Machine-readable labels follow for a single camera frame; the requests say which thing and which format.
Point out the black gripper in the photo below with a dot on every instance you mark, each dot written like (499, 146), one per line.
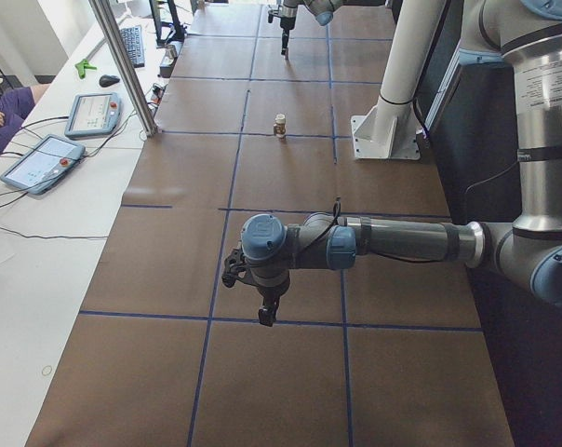
(270, 291)
(287, 22)

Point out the brass PPR valve white ends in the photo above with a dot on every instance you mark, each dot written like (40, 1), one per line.
(280, 127)

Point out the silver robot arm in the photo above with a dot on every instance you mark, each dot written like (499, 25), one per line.
(322, 10)
(528, 251)

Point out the black monitor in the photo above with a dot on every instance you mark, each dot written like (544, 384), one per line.
(167, 25)

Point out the metal cylinder weight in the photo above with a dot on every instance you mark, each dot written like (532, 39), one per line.
(173, 49)

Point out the brown paper table cover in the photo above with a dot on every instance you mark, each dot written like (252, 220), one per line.
(162, 354)

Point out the black keyboard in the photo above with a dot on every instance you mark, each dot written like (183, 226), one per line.
(133, 44)

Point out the black computer mouse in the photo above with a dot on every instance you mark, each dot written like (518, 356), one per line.
(108, 80)

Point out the green clamp tool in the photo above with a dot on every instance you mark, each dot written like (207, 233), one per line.
(82, 67)

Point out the teach pendant far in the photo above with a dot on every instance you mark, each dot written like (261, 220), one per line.
(93, 115)

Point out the teach pendant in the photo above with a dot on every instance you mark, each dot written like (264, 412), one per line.
(93, 115)
(44, 166)

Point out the teach pendant near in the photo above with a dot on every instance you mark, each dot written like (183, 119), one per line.
(44, 166)

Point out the seated person purple shirt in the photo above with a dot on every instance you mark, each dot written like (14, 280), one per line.
(15, 106)

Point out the black camera mount wrist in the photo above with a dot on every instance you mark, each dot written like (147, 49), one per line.
(235, 269)
(275, 13)

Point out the white pedestal column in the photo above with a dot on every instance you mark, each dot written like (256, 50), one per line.
(389, 129)

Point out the aluminium profile post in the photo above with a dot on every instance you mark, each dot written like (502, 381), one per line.
(110, 29)

